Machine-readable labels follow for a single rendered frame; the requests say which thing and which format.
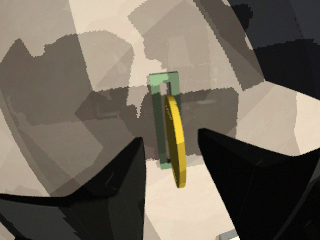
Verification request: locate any gold coin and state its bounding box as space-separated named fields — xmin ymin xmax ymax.
xmin=164 ymin=95 xmax=187 ymax=188

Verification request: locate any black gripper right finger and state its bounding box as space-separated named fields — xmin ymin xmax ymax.
xmin=197 ymin=128 xmax=320 ymax=240

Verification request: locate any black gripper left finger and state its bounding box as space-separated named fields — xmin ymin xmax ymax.
xmin=0 ymin=137 xmax=147 ymax=240

